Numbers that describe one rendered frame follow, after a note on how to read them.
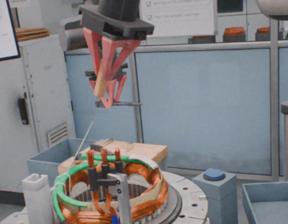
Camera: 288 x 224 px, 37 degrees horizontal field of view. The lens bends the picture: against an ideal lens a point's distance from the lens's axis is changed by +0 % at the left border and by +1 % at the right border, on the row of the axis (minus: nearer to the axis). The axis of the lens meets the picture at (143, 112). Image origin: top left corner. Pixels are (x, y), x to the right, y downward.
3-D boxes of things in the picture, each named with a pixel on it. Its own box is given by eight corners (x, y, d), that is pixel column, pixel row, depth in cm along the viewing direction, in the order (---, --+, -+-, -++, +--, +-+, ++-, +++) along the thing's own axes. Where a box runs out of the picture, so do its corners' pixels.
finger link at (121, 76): (92, 110, 104) (87, 72, 101) (108, 102, 110) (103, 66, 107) (116, 110, 101) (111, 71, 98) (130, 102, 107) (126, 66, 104)
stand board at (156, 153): (58, 175, 101) (57, 166, 100) (102, 147, 117) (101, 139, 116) (131, 186, 92) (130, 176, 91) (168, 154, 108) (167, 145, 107)
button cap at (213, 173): (216, 181, 92) (216, 176, 92) (201, 177, 95) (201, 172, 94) (226, 174, 95) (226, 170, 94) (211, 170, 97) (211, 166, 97)
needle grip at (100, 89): (92, 95, 67) (100, 59, 64) (95, 92, 68) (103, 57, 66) (102, 98, 66) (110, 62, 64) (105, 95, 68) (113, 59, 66)
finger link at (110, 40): (102, 89, 62) (115, 26, 58) (70, 70, 66) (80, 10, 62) (132, 83, 67) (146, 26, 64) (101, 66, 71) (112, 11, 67)
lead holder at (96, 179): (88, 191, 57) (85, 167, 56) (105, 178, 60) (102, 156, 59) (112, 195, 55) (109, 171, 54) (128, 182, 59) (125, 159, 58)
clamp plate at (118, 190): (122, 197, 56) (119, 177, 55) (108, 193, 58) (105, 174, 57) (124, 195, 56) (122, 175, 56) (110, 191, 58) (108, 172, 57)
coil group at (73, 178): (64, 201, 74) (60, 178, 73) (85, 186, 79) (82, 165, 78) (72, 202, 73) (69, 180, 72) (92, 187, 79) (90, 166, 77)
